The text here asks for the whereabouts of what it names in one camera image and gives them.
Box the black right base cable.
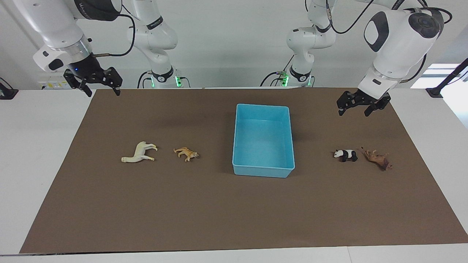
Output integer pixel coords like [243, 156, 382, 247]
[137, 70, 154, 89]

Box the cream horse toy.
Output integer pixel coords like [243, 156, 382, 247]
[121, 141, 158, 163]

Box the black camera stand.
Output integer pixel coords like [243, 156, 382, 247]
[426, 58, 468, 98]

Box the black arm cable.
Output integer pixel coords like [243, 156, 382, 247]
[91, 4, 136, 57]
[324, 0, 453, 84]

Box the brown table mat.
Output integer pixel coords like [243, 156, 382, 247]
[19, 87, 468, 254]

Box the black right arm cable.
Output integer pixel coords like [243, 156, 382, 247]
[91, 4, 136, 57]

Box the black table clamp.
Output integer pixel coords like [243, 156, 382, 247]
[0, 78, 19, 100]

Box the black left base cable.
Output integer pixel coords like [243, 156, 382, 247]
[260, 54, 295, 87]

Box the black base cable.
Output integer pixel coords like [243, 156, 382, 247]
[260, 54, 295, 87]
[137, 70, 154, 89]

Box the orange striped tiger toy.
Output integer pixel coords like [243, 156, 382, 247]
[173, 146, 200, 162]

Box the brown lion toy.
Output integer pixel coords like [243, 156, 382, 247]
[360, 146, 393, 171]

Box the black white panda toy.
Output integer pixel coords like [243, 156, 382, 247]
[333, 149, 358, 163]

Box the white wall socket box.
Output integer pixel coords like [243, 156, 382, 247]
[38, 80, 73, 90]

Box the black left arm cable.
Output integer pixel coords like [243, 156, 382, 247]
[324, 0, 453, 84]

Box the light blue storage box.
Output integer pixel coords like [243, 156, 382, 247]
[232, 103, 296, 179]

